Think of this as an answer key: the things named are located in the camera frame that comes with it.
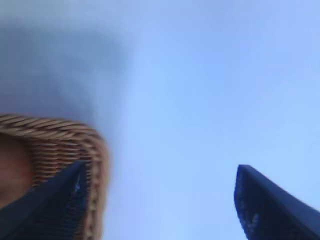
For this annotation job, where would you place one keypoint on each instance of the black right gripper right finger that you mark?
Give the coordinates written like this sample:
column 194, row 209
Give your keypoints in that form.
column 275, row 212

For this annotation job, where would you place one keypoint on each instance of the orange knobbed mandarin fruit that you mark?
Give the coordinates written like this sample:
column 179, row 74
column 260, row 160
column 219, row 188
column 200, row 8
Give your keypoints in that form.
column 13, row 170

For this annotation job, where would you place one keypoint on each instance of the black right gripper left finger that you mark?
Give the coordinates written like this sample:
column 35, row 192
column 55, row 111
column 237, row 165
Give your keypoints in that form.
column 45, row 215

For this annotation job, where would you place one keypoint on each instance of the brown woven wicker basket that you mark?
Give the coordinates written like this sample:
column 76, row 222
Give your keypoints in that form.
column 62, row 140

